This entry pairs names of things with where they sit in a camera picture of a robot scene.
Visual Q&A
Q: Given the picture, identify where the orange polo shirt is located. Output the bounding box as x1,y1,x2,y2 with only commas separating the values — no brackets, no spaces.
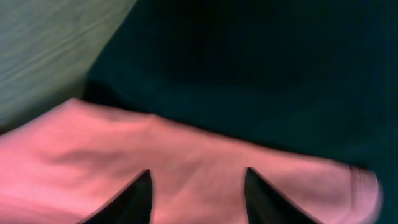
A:
1,99,382,223

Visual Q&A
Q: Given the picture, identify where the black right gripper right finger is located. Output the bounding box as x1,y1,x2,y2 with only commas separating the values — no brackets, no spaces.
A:
244,168,316,224

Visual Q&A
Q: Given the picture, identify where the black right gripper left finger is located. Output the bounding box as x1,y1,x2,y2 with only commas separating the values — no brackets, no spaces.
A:
78,170,152,224

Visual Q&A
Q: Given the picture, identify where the black garment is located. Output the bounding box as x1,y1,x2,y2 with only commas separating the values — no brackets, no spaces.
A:
83,0,397,223

